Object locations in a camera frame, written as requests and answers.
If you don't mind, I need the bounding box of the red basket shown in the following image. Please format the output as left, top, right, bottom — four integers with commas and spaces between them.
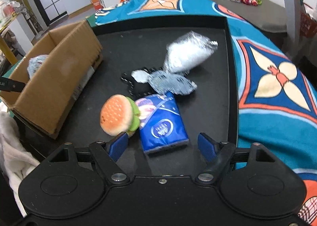
300, 3, 316, 38

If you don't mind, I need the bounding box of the blue patterned blanket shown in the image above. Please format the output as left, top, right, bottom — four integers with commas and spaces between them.
95, 0, 316, 225

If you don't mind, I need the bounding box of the green cloth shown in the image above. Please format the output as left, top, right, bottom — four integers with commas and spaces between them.
85, 15, 96, 28

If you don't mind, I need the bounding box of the black dotted soft pouch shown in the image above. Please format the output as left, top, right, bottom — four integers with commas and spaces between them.
121, 67, 156, 100

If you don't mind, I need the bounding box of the brown cardboard box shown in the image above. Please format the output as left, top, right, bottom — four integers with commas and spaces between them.
1, 20, 103, 139

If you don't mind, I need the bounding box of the hamburger plush toy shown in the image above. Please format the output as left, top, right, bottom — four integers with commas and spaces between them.
99, 94, 140, 137

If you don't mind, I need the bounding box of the white towel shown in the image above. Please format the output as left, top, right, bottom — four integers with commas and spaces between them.
1, 112, 40, 217

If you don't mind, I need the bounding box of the grey bench cushion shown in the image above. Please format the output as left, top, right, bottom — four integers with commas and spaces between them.
212, 0, 287, 33

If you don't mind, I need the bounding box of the black shallow tray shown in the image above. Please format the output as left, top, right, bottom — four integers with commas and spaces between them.
17, 15, 238, 176

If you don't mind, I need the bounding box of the blue tissue pack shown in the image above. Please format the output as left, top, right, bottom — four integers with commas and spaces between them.
135, 92, 189, 154

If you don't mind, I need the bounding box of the red small toy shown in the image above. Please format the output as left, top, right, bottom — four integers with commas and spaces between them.
241, 0, 258, 6

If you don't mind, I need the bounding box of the yellow metal shelf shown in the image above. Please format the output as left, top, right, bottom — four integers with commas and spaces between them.
0, 15, 18, 65

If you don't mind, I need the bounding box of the grey totoro plush toy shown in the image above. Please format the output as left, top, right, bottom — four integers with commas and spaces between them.
148, 70, 197, 95

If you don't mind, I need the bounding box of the grey round plush toy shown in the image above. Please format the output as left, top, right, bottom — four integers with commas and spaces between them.
27, 54, 49, 79

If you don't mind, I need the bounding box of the orange cardboard box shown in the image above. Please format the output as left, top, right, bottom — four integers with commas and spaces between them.
91, 0, 104, 11

